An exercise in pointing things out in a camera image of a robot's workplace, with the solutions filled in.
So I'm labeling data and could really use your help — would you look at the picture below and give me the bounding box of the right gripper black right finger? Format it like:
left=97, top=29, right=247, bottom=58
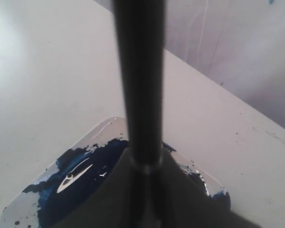
left=159, top=148, right=260, bottom=228

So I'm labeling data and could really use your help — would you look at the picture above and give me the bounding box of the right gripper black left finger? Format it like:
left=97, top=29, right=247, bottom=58
left=52, top=148, right=143, bottom=228

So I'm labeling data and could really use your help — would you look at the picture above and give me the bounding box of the black paintbrush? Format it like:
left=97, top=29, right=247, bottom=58
left=113, top=0, right=165, bottom=228

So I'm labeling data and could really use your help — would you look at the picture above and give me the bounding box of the white plate with blue paint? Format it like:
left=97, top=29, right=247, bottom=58
left=0, top=116, right=231, bottom=228

